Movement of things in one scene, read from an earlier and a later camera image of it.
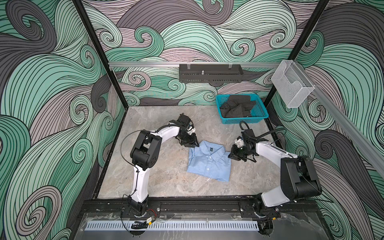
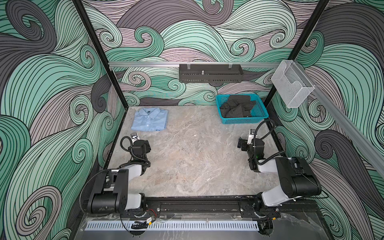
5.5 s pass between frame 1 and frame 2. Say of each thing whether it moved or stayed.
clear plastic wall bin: stayed
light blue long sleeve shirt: moved
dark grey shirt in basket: stayed
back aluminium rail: stayed
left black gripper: moved
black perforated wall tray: stayed
